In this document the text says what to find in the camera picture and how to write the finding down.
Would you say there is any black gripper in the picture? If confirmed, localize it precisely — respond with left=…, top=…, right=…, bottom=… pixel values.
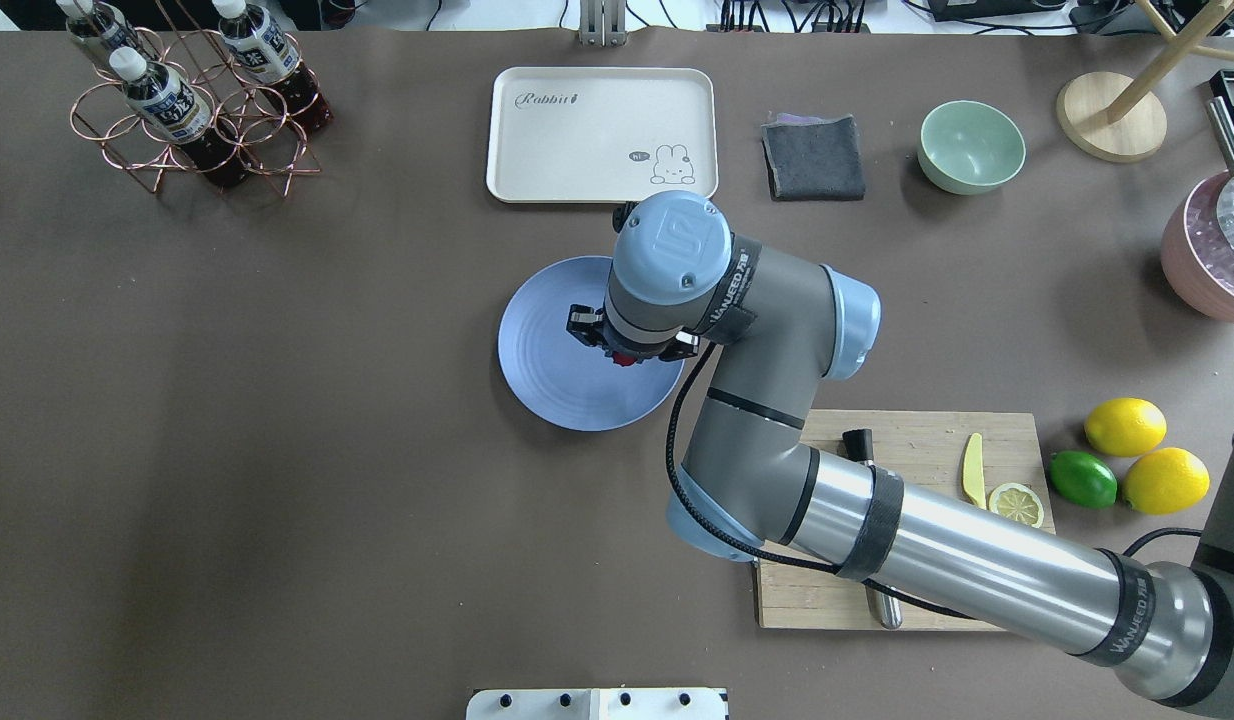
left=566, top=304, right=700, bottom=363

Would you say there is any blue round plate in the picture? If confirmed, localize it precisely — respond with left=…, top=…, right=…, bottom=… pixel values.
left=499, top=254, right=685, bottom=430

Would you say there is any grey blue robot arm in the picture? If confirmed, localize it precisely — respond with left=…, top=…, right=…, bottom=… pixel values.
left=566, top=190, right=1234, bottom=719

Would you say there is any cream rabbit tray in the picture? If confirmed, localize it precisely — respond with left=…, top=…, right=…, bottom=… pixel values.
left=485, top=67, right=719, bottom=204

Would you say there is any grey folded cloth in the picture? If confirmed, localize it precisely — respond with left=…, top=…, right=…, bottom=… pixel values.
left=760, top=112, right=868, bottom=201

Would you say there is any wooden cutting board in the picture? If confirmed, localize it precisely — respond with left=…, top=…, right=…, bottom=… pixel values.
left=755, top=409, right=1055, bottom=634

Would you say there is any steel muddler black tip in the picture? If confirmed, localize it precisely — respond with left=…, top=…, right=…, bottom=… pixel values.
left=842, top=429, right=902, bottom=630

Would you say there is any yellow plastic knife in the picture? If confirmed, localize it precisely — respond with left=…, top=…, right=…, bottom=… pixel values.
left=961, top=432, right=988, bottom=510

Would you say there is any green bowl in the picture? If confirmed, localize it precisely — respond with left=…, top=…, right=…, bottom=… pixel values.
left=917, top=100, right=1027, bottom=196

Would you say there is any dark drink bottle right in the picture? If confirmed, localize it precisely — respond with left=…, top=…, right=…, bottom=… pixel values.
left=213, top=1, right=333, bottom=135

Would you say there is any dark drink bottle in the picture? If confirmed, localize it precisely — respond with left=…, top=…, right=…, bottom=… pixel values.
left=56, top=0, right=151, bottom=77
left=109, top=46, right=251, bottom=190
left=213, top=1, right=333, bottom=135

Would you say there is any lemon slice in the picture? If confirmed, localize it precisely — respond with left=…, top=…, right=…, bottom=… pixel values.
left=987, top=483, right=1046, bottom=529

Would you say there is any dark drink bottle middle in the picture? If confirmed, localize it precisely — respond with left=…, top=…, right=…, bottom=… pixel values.
left=109, top=46, right=251, bottom=190

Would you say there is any green lime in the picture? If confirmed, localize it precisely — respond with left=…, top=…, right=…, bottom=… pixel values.
left=1046, top=450, right=1119, bottom=509

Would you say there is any whole lemon upper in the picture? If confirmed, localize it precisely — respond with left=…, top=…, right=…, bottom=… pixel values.
left=1083, top=396, right=1167, bottom=457

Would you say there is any whole lemon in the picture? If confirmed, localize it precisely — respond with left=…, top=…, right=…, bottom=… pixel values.
left=1123, top=447, right=1212, bottom=515
left=1083, top=396, right=1167, bottom=457

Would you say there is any wooden stand round base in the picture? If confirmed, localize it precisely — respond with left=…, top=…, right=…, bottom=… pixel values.
left=1055, top=1, right=1234, bottom=163

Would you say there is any dark drink bottle left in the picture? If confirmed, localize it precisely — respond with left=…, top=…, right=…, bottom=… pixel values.
left=56, top=0, right=151, bottom=77

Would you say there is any whole lemon lower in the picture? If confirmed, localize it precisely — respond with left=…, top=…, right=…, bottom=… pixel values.
left=1123, top=447, right=1212, bottom=515

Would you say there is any pink ice bucket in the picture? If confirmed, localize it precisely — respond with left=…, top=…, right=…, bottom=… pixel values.
left=1160, top=172, right=1234, bottom=324

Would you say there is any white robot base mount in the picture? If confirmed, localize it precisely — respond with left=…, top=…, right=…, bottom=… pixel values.
left=465, top=687, right=731, bottom=719

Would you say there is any copper wire bottle rack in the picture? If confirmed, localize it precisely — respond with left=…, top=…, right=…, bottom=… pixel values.
left=67, top=1, right=321, bottom=196

